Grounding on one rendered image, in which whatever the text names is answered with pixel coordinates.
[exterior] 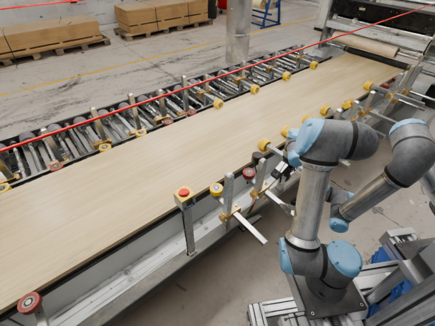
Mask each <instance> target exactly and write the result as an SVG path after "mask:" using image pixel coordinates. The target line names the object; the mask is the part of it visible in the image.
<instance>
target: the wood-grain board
mask: <svg viewBox="0 0 435 326"><path fill-rule="evenodd" d="M399 73H400V72H397V71H393V70H391V69H387V68H385V67H381V66H378V65H375V64H373V63H368V62H366V61H363V60H359V59H356V58H353V57H350V56H347V55H343V54H342V55H340V56H337V57H336V58H333V59H330V60H328V61H325V62H323V63H320V64H318V67H317V68H316V69H312V68H308V69H306V70H303V71H301V72H298V73H296V74H293V75H291V78H290V80H288V81H286V80H284V79H281V80H278V81H276V82H274V83H271V84H269V85H266V86H264V87H261V88H260V91H259V92H258V93H257V94H254V93H252V92H249V93H247V94H244V95H242V96H239V97H237V98H235V99H232V100H229V101H227V102H225V103H224V106H223V107H222V108H221V109H217V108H215V107H212V108H210V109H207V110H205V111H203V112H200V113H197V114H195V115H193V116H190V117H188V118H185V119H183V120H180V121H178V122H176V123H173V124H171V125H168V126H166V127H163V128H161V129H158V130H156V131H154V132H151V133H148V134H147V135H144V136H141V137H139V138H136V139H134V140H131V141H129V142H126V143H124V144H122V145H119V146H117V147H114V148H112V149H109V150H107V151H104V152H102V153H99V154H97V155H95V156H92V157H90V158H87V159H85V160H82V161H80V162H77V163H75V164H73V165H70V166H67V167H66V168H63V169H60V170H58V171H55V172H53V173H50V174H48V175H45V176H43V177H41V178H38V179H36V180H33V181H31V182H28V183H26V184H24V185H21V186H18V187H16V188H14V189H11V190H9V191H6V192H4V193H1V194H0V314H2V313H4V312H5V311H7V310H8V309H11V308H12V307H14V306H15V305H17V304H18V303H19V300H20V299H21V298H22V297H23V296H24V295H25V294H28V293H29V292H39V291H40V290H42V289H44V288H45V287H47V286H49V285H50V284H52V283H54V282H55V281H57V280H59V279H60V278H62V277H63V276H66V275H67V274H69V273H70V272H72V271H73V270H76V269H77V268H79V267H80V266H82V265H84V264H86V263H87V262H89V261H90V260H92V259H94V258H95V257H97V256H99V255H100V254H102V253H104V252H105V251H107V250H109V249H110V248H112V247H114V246H115V245H117V244H119V243H121V242H122V241H124V240H125V239H127V238H128V237H131V236H132V235H134V234H135V233H137V232H139V231H141V230H142V229H144V228H145V227H147V226H149V225H150V224H152V223H154V222H155V221H157V220H159V219H160V218H162V217H164V216H165V215H167V214H169V213H170V212H172V211H174V210H175V209H177V208H178V205H176V203H175V201H174V197H173V192H174V191H176V190H178V189H179V188H182V187H183V186H185V185H187V186H188V187H189V188H190V189H191V190H192V191H193V192H194V193H195V197H197V196H198V195H200V194H202V193H204V192H205V191H207V190H209V189H210V186H211V185H212V184H213V183H220V182H222V181H224V180H225V174H226V173H228V172H229V171H230V172H231V173H233V174H235V173H237V172H239V171H240V170H242V169H243V168H246V167H247V166H249V165H250V164H252V162H251V158H252V153H253V152H255V151H258V152H260V153H262V155H263V157H264V156H265V155H267V154H269V153H270V151H269V150H267V151H263V150H262V149H260V148H259V147H258V142H259V141H260V140H261V139H262V138H266V139H268V140H269V141H270V142H271V145H273V146H274V147H275V148H279V147H280V146H282V145H284V144H285V142H286V139H287V137H285V136H284V135H282V134H281V130H282V128H283V127H284V126H285V125H288V126H289V127H292V128H298V129H300V128H301V126H302V118H303V117H304V115H305V114H308V115H310V116H312V117H313V118H325V119H327V118H329V117H330V116H332V115H330V114H327V115H323V114H321V113H320V112H319V111H320V108H321V107H322V106H323V105H324V104H326V105H328V106H330V107H331V109H332V110H334V111H336V110H337V109H338V108H341V109H343V106H342V104H343V103H344V102H345V101H347V100H349V99H351V98H352V99H353V101H354V100H359V99H360V98H362V97H363V96H366V95H367V94H369V93H370V92H371V91H374V90H375V89H372V88H371V89H370V90H367V89H364V88H363V87H364V84H365V83H366V82H367V81H368V80H369V81H371V82H373V83H374V85H378V86H381V85H382V83H387V82H389V81H390V80H392V78H393V77H394V76H398V74H399Z"/></svg>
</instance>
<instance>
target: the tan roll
mask: <svg viewBox="0 0 435 326"><path fill-rule="evenodd" d="M341 34H345V32H340V31H337V30H336V31H335V32H334V33H333V34H332V33H329V32H328V33H327V35H328V36H332V37H335V36H339V35H341ZM332 41H336V42H338V43H342V44H345V45H349V46H352V47H356V48H358V49H363V50H367V51H370V52H373V53H376V54H380V55H383V56H387V57H390V58H395V57H396V56H397V55H399V56H403V57H406V58H410V59H413V60H418V61H419V60H420V59H421V58H420V57H417V56H413V55H410V54H406V53H403V52H399V51H398V50H399V48H400V47H397V46H394V45H390V44H387V43H382V42H379V41H375V40H372V39H367V38H363V37H360V36H355V35H352V34H346V35H344V36H341V37H338V38H335V39H332Z"/></svg>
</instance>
